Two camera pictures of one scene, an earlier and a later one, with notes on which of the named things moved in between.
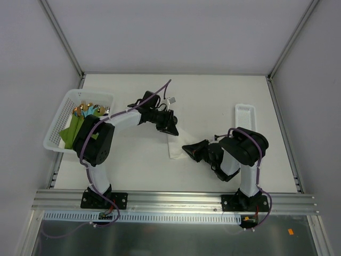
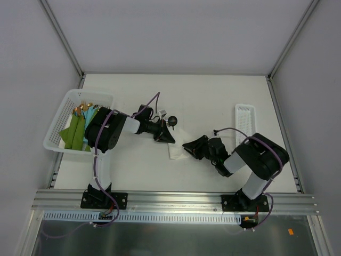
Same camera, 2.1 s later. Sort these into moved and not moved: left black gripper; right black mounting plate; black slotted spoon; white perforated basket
Moved: left black gripper
Not moved: black slotted spoon; right black mounting plate; white perforated basket
